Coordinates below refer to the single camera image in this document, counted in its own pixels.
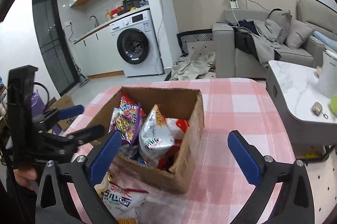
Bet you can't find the orange noodle snack bag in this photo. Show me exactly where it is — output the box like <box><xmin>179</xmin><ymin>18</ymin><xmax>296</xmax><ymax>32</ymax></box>
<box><xmin>94</xmin><ymin>171</ymin><xmax>149</xmax><ymax>223</ymax></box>
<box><xmin>138</xmin><ymin>104</ymin><xmax>175</xmax><ymax>168</ymax></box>

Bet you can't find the purple snack bag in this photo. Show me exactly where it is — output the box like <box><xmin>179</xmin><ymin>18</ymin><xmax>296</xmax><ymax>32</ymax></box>
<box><xmin>109</xmin><ymin>107</ymin><xmax>142</xmax><ymax>145</ymax></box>

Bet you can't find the red corn snack bag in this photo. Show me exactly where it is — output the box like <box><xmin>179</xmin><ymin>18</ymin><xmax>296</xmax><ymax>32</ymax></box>
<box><xmin>119</xmin><ymin>91</ymin><xmax>146</xmax><ymax>117</ymax></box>

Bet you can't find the white red snack bag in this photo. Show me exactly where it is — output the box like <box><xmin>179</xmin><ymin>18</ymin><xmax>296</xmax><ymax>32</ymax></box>
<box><xmin>166</xmin><ymin>118</ymin><xmax>190</xmax><ymax>140</ymax></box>

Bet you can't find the person's left hand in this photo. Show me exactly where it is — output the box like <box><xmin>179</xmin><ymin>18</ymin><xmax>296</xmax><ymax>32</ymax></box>
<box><xmin>14</xmin><ymin>165</ymin><xmax>38</xmax><ymax>190</ymax></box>

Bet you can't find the small cardboard box on floor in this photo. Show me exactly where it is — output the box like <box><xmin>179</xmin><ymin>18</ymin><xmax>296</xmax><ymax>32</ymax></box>
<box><xmin>48</xmin><ymin>93</ymin><xmax>79</xmax><ymax>132</ymax></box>

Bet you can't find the pink plaid tablecloth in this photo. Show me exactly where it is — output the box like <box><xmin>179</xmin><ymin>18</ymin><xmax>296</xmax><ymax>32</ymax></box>
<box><xmin>63</xmin><ymin>77</ymin><xmax>297</xmax><ymax>224</ymax></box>

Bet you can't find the dark glass door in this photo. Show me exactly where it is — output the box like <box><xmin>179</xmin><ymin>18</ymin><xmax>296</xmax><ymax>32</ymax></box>
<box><xmin>32</xmin><ymin>0</ymin><xmax>79</xmax><ymax>96</ymax></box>

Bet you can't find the white kitchen cabinet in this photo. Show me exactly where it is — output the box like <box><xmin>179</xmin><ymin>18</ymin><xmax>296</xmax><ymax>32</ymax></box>
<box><xmin>75</xmin><ymin>26</ymin><xmax>124</xmax><ymax>76</ymax></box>

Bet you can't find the white marble coffee table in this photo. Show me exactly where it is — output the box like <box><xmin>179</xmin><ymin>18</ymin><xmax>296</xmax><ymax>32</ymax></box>
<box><xmin>266</xmin><ymin>60</ymin><xmax>337</xmax><ymax>159</ymax></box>

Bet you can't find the small metal tape measure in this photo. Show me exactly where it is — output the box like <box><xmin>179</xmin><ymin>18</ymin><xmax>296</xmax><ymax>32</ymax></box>
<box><xmin>311</xmin><ymin>102</ymin><xmax>328</xmax><ymax>119</ymax></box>

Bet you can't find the green cup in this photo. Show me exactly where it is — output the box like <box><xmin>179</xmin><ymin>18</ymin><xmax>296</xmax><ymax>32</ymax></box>
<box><xmin>329</xmin><ymin>95</ymin><xmax>337</xmax><ymax>116</ymax></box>

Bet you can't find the brown SF cardboard box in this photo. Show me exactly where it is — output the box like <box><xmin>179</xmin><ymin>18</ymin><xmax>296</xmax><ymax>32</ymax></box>
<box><xmin>88</xmin><ymin>87</ymin><xmax>204</xmax><ymax>194</ymax></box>

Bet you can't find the white washing machine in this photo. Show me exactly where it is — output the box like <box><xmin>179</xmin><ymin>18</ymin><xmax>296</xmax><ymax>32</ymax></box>
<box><xmin>110</xmin><ymin>9</ymin><xmax>164</xmax><ymax>77</ymax></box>

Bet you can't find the beige cloth on floor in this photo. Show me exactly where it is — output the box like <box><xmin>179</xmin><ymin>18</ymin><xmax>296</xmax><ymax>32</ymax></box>
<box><xmin>170</xmin><ymin>52</ymin><xmax>215</xmax><ymax>81</ymax></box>

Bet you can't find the black pot on washer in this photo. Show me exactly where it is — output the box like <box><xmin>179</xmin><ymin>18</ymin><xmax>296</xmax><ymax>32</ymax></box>
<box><xmin>123</xmin><ymin>0</ymin><xmax>140</xmax><ymax>12</ymax></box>

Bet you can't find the black patterned chair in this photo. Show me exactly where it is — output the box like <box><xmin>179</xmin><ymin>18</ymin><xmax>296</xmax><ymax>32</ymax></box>
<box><xmin>177</xmin><ymin>29</ymin><xmax>215</xmax><ymax>56</ymax></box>

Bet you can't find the grey sofa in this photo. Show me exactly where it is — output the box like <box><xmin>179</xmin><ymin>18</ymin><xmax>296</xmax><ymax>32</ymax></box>
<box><xmin>213</xmin><ymin>0</ymin><xmax>336</xmax><ymax>79</ymax></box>

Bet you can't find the grey cushion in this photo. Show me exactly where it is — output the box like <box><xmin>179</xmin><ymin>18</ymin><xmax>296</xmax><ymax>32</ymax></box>
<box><xmin>267</xmin><ymin>8</ymin><xmax>292</xmax><ymax>44</ymax></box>
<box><xmin>285</xmin><ymin>19</ymin><xmax>314</xmax><ymax>49</ymax></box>

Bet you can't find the dark clothes pile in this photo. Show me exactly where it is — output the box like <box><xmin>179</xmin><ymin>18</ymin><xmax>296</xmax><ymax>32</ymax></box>
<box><xmin>233</xmin><ymin>19</ymin><xmax>281</xmax><ymax>67</ymax></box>

